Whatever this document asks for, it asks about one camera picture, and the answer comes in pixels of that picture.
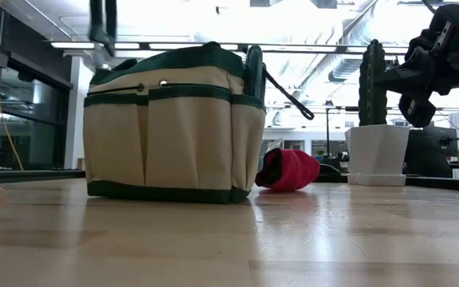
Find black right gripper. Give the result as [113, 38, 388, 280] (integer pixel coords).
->
[372, 3, 459, 97]

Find beige green-trimmed gardening bag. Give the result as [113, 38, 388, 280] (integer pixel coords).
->
[82, 41, 268, 205]

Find green-handled pruning shears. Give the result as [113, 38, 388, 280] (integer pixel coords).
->
[243, 44, 316, 121]

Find green cactus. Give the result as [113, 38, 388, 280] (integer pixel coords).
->
[357, 38, 389, 127]

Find white plant pot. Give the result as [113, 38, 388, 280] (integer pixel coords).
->
[344, 124, 410, 187]

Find person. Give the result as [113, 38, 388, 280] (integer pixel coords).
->
[403, 128, 453, 179]

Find black floor pole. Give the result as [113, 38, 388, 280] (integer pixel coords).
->
[323, 101, 334, 159]

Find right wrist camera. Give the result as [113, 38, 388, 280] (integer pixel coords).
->
[398, 92, 438, 129]

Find black aluminium table frame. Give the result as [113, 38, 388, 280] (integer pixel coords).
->
[0, 169, 459, 194]

